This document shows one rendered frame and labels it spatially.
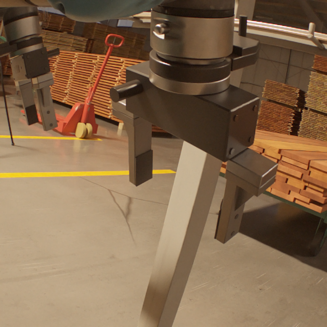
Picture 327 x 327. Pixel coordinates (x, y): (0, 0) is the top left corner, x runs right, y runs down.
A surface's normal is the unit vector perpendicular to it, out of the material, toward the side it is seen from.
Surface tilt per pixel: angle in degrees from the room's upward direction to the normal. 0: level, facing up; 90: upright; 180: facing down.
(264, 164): 25
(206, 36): 108
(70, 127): 97
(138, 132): 98
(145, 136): 98
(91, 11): 136
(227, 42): 95
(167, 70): 114
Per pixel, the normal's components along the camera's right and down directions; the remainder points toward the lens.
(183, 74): -0.21, 0.54
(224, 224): -0.72, 0.37
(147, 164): 0.69, 0.42
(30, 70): 0.56, 0.16
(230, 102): 0.03, -0.83
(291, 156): -0.68, 0.00
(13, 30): -0.15, 0.35
